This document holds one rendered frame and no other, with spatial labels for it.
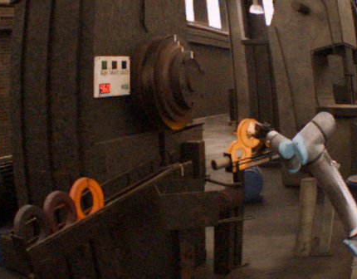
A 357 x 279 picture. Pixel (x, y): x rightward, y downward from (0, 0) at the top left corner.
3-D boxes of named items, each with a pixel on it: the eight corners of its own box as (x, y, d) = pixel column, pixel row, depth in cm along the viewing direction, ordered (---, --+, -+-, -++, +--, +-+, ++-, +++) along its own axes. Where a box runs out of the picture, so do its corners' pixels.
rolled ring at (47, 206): (71, 184, 166) (66, 183, 168) (42, 201, 150) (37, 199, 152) (83, 229, 171) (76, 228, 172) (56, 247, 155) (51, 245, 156)
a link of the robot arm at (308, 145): (383, 238, 184) (318, 119, 179) (360, 263, 183) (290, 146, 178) (372, 233, 199) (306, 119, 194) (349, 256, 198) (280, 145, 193)
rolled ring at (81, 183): (68, 203, 165) (62, 202, 167) (91, 233, 176) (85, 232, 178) (89, 168, 177) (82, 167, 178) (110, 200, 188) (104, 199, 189)
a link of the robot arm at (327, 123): (330, 100, 183) (306, 131, 249) (312, 118, 182) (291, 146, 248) (344, 121, 180) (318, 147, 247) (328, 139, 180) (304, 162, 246)
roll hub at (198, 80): (171, 110, 223) (168, 50, 220) (198, 107, 247) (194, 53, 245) (183, 110, 220) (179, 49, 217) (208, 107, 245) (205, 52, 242)
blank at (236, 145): (236, 173, 274) (239, 173, 271) (221, 154, 268) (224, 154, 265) (252, 154, 279) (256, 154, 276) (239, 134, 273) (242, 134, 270)
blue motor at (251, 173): (231, 207, 440) (231, 170, 436) (232, 193, 496) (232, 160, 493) (263, 204, 436) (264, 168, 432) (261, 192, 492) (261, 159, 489)
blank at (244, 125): (233, 121, 259) (237, 121, 256) (256, 115, 266) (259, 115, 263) (238, 150, 262) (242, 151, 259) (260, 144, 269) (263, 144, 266)
